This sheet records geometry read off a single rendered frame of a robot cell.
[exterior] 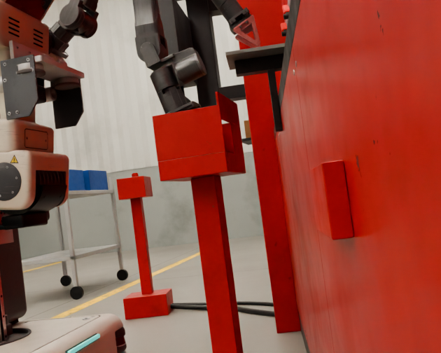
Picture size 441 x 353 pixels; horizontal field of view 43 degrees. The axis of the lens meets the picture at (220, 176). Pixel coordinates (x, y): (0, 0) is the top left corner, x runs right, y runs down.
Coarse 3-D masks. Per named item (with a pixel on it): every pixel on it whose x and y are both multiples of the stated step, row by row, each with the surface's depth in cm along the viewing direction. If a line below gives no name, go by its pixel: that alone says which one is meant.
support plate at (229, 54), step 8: (248, 48) 153; (256, 48) 153; (264, 48) 152; (272, 48) 152; (280, 48) 154; (232, 56) 155; (240, 56) 156; (248, 56) 158; (256, 56) 159; (232, 64) 165
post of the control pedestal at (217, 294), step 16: (208, 176) 132; (192, 192) 133; (208, 192) 132; (208, 208) 132; (224, 208) 136; (208, 224) 132; (224, 224) 134; (208, 240) 132; (224, 240) 132; (208, 256) 132; (224, 256) 131; (208, 272) 132; (224, 272) 131; (208, 288) 132; (224, 288) 131; (208, 304) 132; (224, 304) 131; (224, 320) 131; (224, 336) 131; (240, 336) 135; (224, 352) 130; (240, 352) 133
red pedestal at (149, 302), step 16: (144, 176) 323; (128, 192) 321; (144, 192) 320; (144, 224) 329; (144, 240) 326; (144, 256) 326; (144, 272) 325; (144, 288) 325; (128, 304) 318; (144, 304) 318; (160, 304) 317
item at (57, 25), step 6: (54, 24) 182; (54, 30) 181; (60, 30) 181; (54, 36) 180; (60, 36) 181; (66, 36) 182; (72, 36) 184; (60, 42) 182; (66, 42) 184; (54, 48) 181; (60, 48) 183; (60, 54) 185; (66, 54) 189
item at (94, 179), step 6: (84, 174) 482; (90, 174) 484; (96, 174) 495; (102, 174) 507; (84, 180) 482; (90, 180) 483; (96, 180) 493; (102, 180) 506; (90, 186) 481; (96, 186) 492; (102, 186) 504
